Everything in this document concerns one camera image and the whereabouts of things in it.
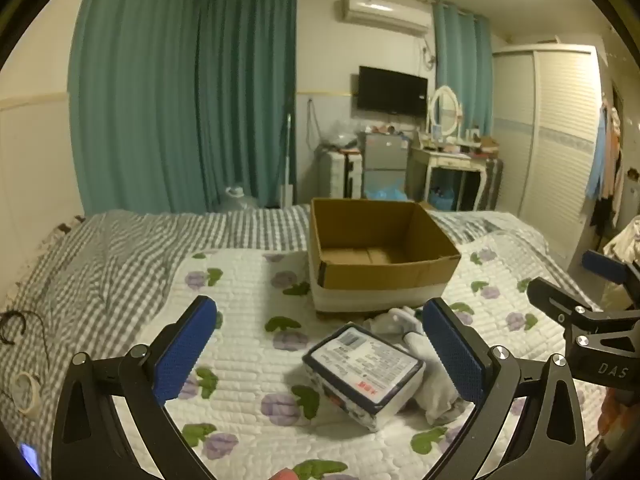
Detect silver mini fridge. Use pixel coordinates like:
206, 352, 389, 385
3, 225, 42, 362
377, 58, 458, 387
359, 131, 412, 200

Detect tissue pack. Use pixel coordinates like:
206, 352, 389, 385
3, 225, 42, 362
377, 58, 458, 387
301, 322, 427, 433

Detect brown cardboard box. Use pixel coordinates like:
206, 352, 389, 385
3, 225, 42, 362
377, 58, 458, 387
307, 197, 462, 318

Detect black wall cable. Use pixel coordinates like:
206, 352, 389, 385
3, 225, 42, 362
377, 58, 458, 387
306, 99, 322, 152

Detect teal curtain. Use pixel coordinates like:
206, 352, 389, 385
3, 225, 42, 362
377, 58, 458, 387
431, 1, 494, 137
196, 0, 298, 211
67, 0, 202, 216

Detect white oval vanity mirror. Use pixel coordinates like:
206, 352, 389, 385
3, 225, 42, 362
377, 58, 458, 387
427, 85, 464, 139

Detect hanging clothes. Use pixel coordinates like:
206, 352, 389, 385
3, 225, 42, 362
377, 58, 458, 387
586, 94, 627, 241

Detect grey gingham bed sheet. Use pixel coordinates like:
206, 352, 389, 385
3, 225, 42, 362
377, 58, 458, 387
0, 204, 551, 480

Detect white ribbed suitcase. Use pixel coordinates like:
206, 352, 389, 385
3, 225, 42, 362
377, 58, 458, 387
318, 147, 363, 200

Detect clear plastic bag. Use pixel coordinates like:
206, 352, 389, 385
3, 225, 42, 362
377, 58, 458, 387
322, 119, 359, 151

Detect white dressing table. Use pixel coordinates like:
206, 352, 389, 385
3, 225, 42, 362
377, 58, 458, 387
407, 135, 493, 212

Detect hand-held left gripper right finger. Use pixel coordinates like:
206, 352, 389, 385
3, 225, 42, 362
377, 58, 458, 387
422, 297, 587, 480

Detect white louvered wardrobe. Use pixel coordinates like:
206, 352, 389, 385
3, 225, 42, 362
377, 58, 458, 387
491, 44, 604, 271

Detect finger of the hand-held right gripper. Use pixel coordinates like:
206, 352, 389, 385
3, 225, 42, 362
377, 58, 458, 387
581, 249, 640, 308
526, 276, 640, 333

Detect white tape roll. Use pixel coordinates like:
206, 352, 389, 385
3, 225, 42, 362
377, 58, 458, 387
10, 372, 44, 416

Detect white floral quilt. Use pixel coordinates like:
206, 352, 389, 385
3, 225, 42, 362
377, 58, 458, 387
120, 232, 608, 480

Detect black wall television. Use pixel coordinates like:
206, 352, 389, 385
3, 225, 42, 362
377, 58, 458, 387
357, 65, 429, 117

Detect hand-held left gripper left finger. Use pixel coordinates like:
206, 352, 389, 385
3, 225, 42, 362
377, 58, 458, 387
51, 296, 218, 480

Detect small lit screen device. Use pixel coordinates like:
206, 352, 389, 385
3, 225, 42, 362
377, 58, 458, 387
20, 442, 42, 478

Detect white air conditioner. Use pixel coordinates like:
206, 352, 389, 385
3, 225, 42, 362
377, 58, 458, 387
334, 0, 433, 37

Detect clear water jug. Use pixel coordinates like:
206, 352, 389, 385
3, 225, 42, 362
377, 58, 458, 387
220, 186, 259, 211

